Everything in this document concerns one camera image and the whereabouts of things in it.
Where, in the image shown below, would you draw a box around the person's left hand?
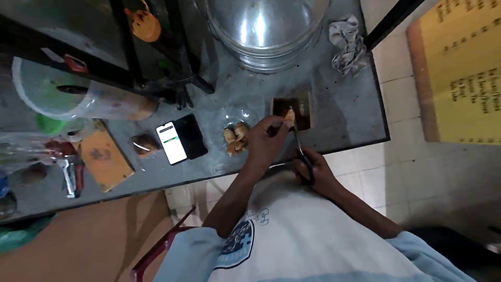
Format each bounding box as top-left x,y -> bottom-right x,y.
247,115 -> 293,170

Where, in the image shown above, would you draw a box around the person's right hand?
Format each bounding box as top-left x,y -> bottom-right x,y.
293,148 -> 343,197

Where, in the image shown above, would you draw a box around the scissors with black handles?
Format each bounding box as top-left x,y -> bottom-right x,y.
289,106 -> 315,186

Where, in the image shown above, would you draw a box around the person's left forearm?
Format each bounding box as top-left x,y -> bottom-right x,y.
202,161 -> 269,239

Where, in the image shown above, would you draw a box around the person's right forearm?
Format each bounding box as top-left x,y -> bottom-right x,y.
329,184 -> 403,239

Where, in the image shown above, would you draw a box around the open square cardboard box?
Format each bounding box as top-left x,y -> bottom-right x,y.
271,91 -> 314,132

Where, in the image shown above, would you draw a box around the pile of peeled brown pieces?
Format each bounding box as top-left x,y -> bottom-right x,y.
223,122 -> 249,157

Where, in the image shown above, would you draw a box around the clear plastic bowl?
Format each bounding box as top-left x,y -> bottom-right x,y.
217,103 -> 259,157

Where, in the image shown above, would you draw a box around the person's body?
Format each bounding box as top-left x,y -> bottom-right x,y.
153,163 -> 478,282

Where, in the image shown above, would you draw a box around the large silver metal pot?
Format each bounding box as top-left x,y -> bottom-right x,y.
205,0 -> 330,74

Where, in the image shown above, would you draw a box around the smartphone with black flip case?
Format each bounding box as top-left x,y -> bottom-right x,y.
156,114 -> 209,166

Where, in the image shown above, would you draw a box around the crumpled grey cloth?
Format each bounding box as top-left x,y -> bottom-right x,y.
328,14 -> 369,78

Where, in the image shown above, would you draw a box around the black seat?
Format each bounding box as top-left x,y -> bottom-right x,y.
402,226 -> 501,282

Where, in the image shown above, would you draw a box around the dark red chair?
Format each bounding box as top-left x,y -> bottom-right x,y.
131,205 -> 199,282

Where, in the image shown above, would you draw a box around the large translucent plastic bucket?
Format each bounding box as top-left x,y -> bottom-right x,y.
12,57 -> 159,121

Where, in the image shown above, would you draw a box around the orange notebook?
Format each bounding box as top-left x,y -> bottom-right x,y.
78,119 -> 135,193

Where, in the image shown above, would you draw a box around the black metal rack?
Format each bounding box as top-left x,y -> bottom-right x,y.
0,0 -> 215,103

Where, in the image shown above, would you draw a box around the yellow poster with black print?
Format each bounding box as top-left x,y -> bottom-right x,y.
406,0 -> 501,146

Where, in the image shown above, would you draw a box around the silver and red metal tool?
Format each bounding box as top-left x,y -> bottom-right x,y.
57,155 -> 85,199

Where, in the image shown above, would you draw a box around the clear plastic bag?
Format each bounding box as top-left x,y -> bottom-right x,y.
0,131 -> 81,175

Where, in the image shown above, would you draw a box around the green plastic bag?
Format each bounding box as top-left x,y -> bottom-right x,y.
0,213 -> 58,254

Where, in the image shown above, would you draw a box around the black metal post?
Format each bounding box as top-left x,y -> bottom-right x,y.
364,0 -> 426,51

